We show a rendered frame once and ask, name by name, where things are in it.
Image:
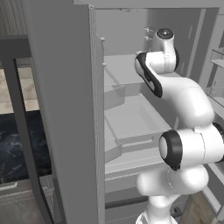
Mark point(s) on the grey fridge body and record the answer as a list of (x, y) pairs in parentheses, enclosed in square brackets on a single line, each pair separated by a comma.
[(67, 102)]

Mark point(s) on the grey fridge door with shelves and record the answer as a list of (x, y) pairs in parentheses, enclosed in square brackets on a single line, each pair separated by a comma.
[(214, 73)]

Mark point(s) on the grey freezer drawer front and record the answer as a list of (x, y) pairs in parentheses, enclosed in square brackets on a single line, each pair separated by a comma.
[(122, 186)]

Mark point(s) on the grey shallow fridge drawer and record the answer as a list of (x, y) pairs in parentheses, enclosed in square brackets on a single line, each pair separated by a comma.
[(119, 73)]

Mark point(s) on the dark grey fridge door frame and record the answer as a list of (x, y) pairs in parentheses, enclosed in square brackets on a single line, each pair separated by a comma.
[(20, 116)]

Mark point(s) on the grey base cupboard drawer front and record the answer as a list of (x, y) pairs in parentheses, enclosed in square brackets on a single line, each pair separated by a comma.
[(20, 204)]

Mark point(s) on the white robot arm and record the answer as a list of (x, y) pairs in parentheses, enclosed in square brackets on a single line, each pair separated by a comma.
[(189, 102)]

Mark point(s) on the grey wide fridge drawer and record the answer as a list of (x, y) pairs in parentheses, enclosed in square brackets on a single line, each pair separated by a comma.
[(131, 119)]

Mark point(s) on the grey ribbed wall cupboard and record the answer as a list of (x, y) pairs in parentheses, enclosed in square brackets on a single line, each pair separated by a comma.
[(11, 17)]

